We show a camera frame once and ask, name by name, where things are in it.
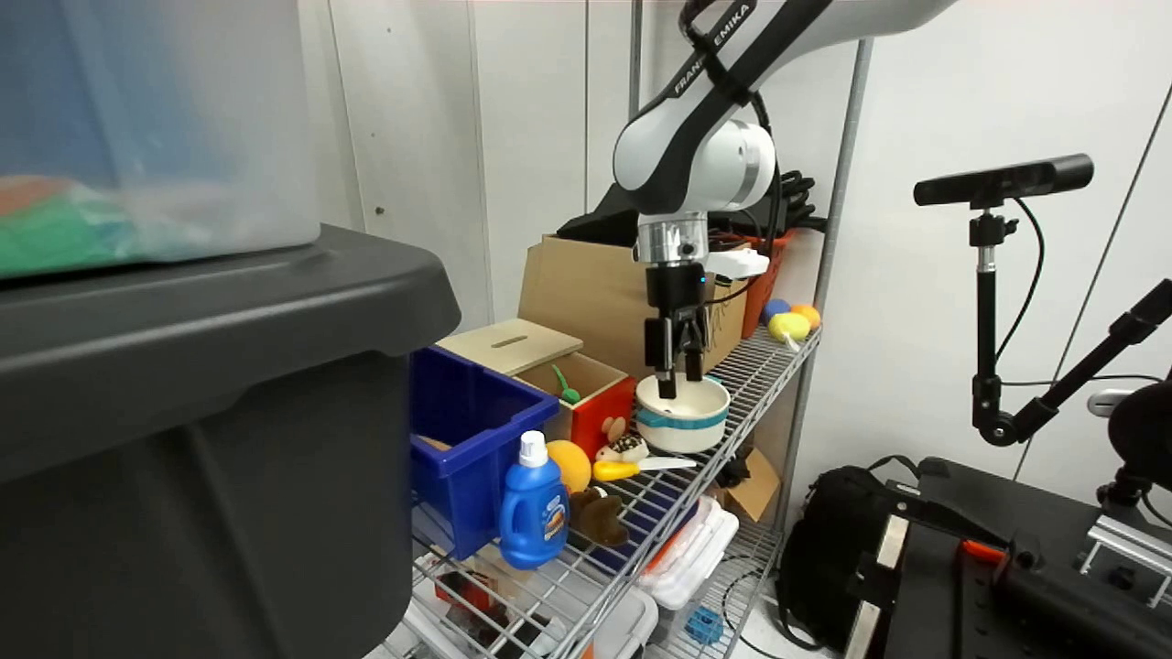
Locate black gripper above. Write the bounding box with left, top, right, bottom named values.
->
left=639, top=259, right=709, bottom=401

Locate white pot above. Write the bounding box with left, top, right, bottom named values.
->
left=628, top=371, right=736, bottom=457

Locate yellow round toy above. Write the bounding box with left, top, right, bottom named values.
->
left=765, top=306, right=816, bottom=355

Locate yellow plastic toy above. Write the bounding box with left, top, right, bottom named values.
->
left=588, top=440, right=650, bottom=488

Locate metal rack pole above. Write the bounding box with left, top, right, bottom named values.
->
left=777, top=32, right=880, bottom=517
left=624, top=0, right=650, bottom=119

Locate small dark brown toy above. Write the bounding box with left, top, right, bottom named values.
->
left=567, top=488, right=628, bottom=551

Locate orange bucket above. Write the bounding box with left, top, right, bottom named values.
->
left=740, top=232, right=793, bottom=344

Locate large cardboard box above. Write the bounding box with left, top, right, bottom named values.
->
left=517, top=233, right=754, bottom=381

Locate cardboard flap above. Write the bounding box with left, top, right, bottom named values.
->
left=713, top=443, right=785, bottom=527

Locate wooden box with red drawer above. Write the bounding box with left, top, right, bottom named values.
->
left=432, top=315, right=639, bottom=464

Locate white plastic container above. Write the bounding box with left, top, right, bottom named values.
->
left=582, top=587, right=661, bottom=659
left=638, top=495, right=742, bottom=615

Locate blue detergent bottle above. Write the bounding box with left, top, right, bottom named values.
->
left=495, top=429, right=571, bottom=576

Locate black backpack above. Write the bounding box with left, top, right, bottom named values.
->
left=774, top=460, right=937, bottom=659

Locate blue plastic bin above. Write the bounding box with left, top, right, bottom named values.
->
left=406, top=344, right=564, bottom=564

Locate blue tape roll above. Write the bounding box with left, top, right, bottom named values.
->
left=680, top=605, right=731, bottom=649

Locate packet with coloured items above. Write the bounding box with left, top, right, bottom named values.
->
left=437, top=567, right=505, bottom=619

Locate black cart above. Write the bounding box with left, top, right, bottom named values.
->
left=875, top=455, right=1172, bottom=659

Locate black round object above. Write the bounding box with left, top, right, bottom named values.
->
left=1101, top=372, right=1172, bottom=511

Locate dark grey storage tote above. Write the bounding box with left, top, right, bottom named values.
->
left=0, top=221, right=464, bottom=659

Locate clear storage bin dark lid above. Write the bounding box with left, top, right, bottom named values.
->
left=0, top=0, right=327, bottom=285

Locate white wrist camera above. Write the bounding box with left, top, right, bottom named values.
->
left=699, top=245, right=777, bottom=285

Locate black camera stand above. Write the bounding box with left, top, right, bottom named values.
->
left=968, top=201, right=1172, bottom=451

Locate black bar camera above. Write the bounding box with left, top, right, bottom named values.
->
left=907, top=149, right=1098, bottom=210

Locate red handled tool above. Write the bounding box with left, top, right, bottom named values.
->
left=951, top=534, right=1040, bottom=576

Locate aluminium rail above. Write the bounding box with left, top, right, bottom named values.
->
left=1074, top=510, right=1172, bottom=579

